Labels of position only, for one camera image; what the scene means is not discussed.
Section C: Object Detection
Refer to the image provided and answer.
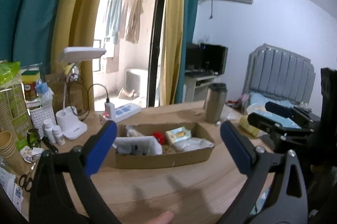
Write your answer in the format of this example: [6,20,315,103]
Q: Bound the grey sock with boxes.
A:
[115,145,147,156]

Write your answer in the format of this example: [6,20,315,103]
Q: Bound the clear bubble wrap roll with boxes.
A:
[173,137,214,152]

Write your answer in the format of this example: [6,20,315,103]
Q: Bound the red spider face plush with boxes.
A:
[152,131,166,145]

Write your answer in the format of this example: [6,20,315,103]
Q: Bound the cartoon tissue packet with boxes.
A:
[164,126,192,145]

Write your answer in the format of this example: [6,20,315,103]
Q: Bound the white cloth towel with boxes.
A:
[112,136,163,156]

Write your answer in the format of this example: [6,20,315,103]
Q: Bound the person's left hand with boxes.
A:
[146,211,174,224]

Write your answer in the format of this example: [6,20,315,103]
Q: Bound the yellow tissue pack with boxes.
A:
[239,115,261,138]

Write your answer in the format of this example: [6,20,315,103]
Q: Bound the blue patterned bedding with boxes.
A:
[246,92,300,129]

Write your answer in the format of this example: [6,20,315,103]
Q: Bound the white desk lamp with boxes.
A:
[55,47,106,140]

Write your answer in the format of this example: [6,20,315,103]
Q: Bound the white pill bottle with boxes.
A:
[43,118,56,144]
[52,125,65,146]

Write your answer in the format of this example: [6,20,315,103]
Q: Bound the grey bed headboard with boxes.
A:
[242,44,316,105]

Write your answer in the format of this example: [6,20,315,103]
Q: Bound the white usb charger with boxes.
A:
[104,98,115,120]

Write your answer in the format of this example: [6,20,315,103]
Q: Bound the clear plastic bag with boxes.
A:
[220,105,242,123]

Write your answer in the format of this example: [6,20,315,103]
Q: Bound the white power strip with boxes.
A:
[101,103,142,123]

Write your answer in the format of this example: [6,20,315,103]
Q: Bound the brown cardboard box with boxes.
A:
[114,122,215,169]

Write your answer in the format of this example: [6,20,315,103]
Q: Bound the black marker pen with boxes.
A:
[42,136,59,154]

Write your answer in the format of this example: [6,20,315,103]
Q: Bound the green lens glasses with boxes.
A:
[26,128,41,148]

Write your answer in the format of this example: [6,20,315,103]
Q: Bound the steel travel mug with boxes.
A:
[203,82,227,123]

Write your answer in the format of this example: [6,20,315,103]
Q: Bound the white perforated basket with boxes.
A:
[29,105,56,137]

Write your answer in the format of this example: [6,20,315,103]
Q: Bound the black scissors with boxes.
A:
[18,162,37,193]

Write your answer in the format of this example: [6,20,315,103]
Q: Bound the white computer desk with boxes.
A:
[182,75,218,102]

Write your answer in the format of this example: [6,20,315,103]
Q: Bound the stack of paper cups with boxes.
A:
[0,131,25,175]

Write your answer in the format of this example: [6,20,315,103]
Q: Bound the green paper cup pack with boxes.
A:
[0,61,32,150]

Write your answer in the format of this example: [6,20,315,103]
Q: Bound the black computer monitor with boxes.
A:
[185,43,229,78]

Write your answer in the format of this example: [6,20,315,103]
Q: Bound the yellow left curtain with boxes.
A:
[50,0,118,114]

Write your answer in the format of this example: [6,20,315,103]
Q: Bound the yellow curtain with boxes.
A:
[160,0,185,106]
[50,0,118,114]

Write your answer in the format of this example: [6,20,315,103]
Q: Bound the hanging blue shirt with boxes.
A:
[104,0,122,45]

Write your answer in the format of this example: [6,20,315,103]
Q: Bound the yellow right curtain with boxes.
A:
[160,0,185,106]

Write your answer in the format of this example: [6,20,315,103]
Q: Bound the hanging beige shirt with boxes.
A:
[119,0,143,44]

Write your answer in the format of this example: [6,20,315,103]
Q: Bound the teal right curtain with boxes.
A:
[174,0,198,104]

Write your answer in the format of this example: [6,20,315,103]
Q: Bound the teal curtain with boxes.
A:
[174,0,198,104]
[1,0,60,70]

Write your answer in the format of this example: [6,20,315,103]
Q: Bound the teal left curtain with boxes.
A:
[1,0,60,70]

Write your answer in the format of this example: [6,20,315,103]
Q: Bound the black charger cable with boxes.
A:
[66,72,111,122]

